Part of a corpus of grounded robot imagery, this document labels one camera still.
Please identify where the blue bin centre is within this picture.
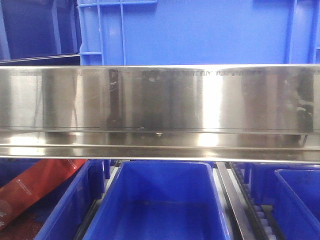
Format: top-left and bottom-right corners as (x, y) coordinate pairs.
(84, 161), (231, 240)

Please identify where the blue bin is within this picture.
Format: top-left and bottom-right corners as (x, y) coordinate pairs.
(245, 163), (320, 240)
(84, 161), (231, 240)
(0, 158), (109, 240)

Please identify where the steel shelf divider bar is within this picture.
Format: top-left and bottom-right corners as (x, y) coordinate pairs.
(216, 161), (256, 240)

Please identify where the blue bin left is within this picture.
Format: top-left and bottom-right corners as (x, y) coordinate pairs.
(0, 158), (109, 240)

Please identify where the blue bin right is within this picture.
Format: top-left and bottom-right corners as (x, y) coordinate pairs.
(245, 163), (320, 240)

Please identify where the large blue ribbed crate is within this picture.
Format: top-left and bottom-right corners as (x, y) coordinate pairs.
(77, 0), (320, 65)

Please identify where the white roller track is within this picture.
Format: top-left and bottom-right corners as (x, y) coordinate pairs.
(229, 163), (278, 240)

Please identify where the dark blue crate upper left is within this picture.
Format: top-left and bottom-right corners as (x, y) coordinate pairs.
(0, 0), (81, 62)

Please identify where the red packaging bag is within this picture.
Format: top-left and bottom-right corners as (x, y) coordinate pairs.
(0, 158), (87, 230)

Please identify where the stainless steel shelf rail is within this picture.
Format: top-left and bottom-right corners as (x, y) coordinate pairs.
(0, 64), (320, 164)

